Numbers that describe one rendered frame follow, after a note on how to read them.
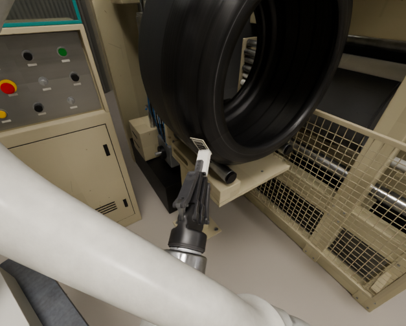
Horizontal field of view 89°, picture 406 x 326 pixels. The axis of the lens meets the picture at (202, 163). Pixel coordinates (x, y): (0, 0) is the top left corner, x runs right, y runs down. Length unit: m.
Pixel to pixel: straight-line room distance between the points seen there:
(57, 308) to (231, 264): 0.99
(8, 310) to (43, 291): 0.13
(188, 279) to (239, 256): 1.33
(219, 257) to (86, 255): 1.36
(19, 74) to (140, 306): 1.06
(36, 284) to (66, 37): 0.92
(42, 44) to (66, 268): 1.01
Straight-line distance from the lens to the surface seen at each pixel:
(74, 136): 1.20
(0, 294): 0.82
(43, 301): 0.88
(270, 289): 1.49
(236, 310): 0.24
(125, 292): 0.20
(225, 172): 0.66
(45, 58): 1.14
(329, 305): 1.58
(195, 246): 0.41
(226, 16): 0.45
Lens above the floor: 1.35
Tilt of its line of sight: 39 degrees down
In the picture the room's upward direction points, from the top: straight up
